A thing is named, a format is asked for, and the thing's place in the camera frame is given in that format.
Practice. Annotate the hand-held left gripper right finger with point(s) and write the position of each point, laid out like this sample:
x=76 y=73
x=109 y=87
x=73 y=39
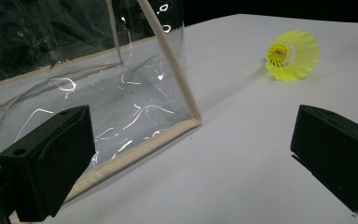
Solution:
x=338 y=152

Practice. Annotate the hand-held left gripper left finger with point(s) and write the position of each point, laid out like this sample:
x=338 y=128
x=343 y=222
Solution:
x=52 y=161

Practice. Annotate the yellow plastic shuttlecock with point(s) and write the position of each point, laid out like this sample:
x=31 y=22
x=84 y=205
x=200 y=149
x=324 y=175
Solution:
x=295 y=59

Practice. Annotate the clear plastic bag beige trim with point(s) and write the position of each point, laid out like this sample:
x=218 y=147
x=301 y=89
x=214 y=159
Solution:
x=112 y=102

